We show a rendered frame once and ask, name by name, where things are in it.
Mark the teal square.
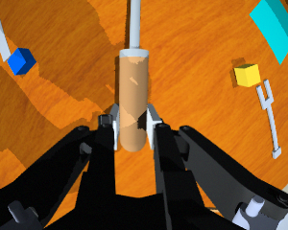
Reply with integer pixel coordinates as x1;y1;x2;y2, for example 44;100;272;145
250;0;288;65

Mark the yellow cube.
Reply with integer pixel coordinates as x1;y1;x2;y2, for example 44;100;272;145
234;63;260;87

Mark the blue cube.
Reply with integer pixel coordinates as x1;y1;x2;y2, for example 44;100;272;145
7;48;36;76

